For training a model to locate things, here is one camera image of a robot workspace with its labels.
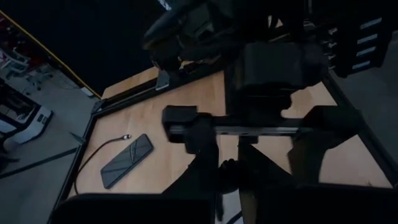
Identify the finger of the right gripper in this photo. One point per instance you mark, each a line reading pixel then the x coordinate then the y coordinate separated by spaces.
pixel 311 155
pixel 202 137

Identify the large black partition wall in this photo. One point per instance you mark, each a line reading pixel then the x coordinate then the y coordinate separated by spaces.
pixel 93 37

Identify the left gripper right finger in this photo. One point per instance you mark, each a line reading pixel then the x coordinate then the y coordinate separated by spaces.
pixel 264 174

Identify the white wheeled cabinet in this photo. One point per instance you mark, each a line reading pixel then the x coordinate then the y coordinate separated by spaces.
pixel 21 118

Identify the black smartphone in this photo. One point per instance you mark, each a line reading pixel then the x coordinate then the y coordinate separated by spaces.
pixel 127 160

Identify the black device with grey strips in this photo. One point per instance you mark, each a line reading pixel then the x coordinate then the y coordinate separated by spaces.
pixel 357 46

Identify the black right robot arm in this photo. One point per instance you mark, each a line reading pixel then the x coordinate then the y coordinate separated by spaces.
pixel 192 28

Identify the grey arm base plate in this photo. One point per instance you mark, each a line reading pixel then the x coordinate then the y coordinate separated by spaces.
pixel 163 81

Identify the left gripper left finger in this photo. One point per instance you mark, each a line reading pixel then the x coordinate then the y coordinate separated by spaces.
pixel 196 177

